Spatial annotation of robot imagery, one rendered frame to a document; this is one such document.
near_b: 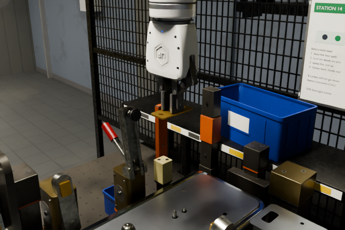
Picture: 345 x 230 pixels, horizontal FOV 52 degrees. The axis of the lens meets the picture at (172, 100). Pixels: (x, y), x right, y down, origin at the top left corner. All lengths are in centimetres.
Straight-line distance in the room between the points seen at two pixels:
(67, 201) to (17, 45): 588
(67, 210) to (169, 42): 42
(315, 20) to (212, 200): 58
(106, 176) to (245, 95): 70
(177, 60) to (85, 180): 103
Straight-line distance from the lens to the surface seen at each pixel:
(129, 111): 81
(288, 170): 91
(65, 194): 79
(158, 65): 65
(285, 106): 114
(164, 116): 66
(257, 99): 121
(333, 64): 109
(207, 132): 105
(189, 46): 61
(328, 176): 98
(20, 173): 80
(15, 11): 655
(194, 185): 92
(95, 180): 155
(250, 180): 96
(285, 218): 85
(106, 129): 91
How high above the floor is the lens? 149
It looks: 19 degrees down
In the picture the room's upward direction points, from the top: straight up
